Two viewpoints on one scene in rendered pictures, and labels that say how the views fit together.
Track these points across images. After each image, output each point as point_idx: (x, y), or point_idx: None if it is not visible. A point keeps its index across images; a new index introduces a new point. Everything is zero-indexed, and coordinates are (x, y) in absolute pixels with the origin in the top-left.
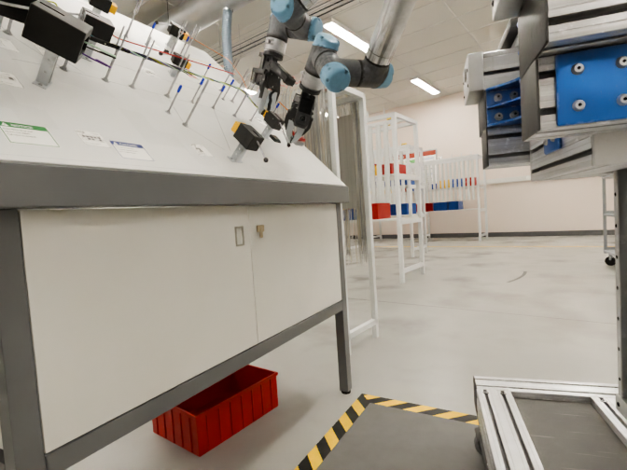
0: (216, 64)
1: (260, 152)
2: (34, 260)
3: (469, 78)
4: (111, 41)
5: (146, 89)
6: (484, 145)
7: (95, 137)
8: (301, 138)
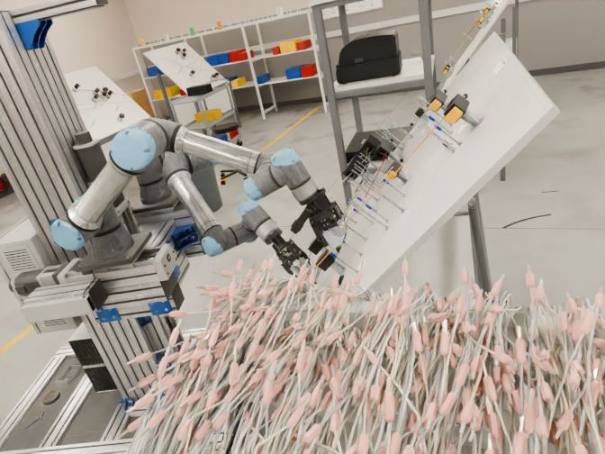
0: (379, 182)
1: (332, 270)
2: None
3: (176, 255)
4: (430, 140)
5: (382, 192)
6: (178, 293)
7: (351, 210)
8: None
